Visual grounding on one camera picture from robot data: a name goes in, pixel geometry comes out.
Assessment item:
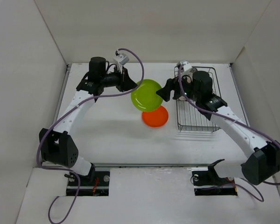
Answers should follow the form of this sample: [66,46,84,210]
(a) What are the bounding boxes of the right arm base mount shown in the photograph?
[190,170,238,196]

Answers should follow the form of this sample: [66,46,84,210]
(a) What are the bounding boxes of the grey wire dish rack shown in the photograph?
[176,66,222,133]

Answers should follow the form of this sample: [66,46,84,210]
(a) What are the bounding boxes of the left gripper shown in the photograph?
[100,66,137,92]

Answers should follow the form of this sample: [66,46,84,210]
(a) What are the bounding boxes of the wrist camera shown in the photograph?
[176,60,197,76]
[113,53,129,69]

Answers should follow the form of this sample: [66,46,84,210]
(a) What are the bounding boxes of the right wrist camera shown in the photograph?
[176,60,197,76]

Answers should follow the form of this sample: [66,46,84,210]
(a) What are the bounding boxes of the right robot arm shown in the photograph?
[156,71,280,185]

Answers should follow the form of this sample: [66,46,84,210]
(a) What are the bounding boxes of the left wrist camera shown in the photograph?
[113,53,129,69]

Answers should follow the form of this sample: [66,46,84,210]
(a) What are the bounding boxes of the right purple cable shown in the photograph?
[178,64,280,203]

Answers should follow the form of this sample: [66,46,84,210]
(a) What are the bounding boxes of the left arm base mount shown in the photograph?
[64,171,110,196]

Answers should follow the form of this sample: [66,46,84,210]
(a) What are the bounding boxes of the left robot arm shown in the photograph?
[39,53,137,185]

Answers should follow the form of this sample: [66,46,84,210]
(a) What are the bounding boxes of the purple cable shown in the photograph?
[178,64,280,203]
[36,48,145,223]

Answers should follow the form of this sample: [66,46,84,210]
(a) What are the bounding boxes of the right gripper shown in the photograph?
[156,71,201,102]

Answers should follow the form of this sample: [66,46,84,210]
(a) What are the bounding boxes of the green plate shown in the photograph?
[131,79,163,112]

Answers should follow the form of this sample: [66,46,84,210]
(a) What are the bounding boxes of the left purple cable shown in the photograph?
[36,48,145,223]

